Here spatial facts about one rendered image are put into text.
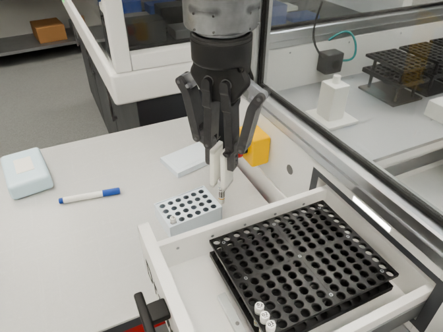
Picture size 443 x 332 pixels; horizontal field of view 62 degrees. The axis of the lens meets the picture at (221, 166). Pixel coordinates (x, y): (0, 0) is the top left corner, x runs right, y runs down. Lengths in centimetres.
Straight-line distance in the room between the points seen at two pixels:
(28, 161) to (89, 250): 33
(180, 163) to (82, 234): 30
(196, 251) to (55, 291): 28
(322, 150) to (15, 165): 73
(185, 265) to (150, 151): 48
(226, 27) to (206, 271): 39
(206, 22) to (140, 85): 80
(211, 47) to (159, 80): 79
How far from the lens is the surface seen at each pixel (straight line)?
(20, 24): 458
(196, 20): 43
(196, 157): 98
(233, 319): 57
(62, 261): 81
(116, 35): 114
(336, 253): 60
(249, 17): 43
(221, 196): 59
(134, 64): 118
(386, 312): 57
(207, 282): 62
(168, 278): 52
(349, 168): 63
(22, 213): 95
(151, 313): 51
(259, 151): 82
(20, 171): 100
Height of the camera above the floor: 134
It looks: 37 degrees down
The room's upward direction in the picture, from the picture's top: straight up
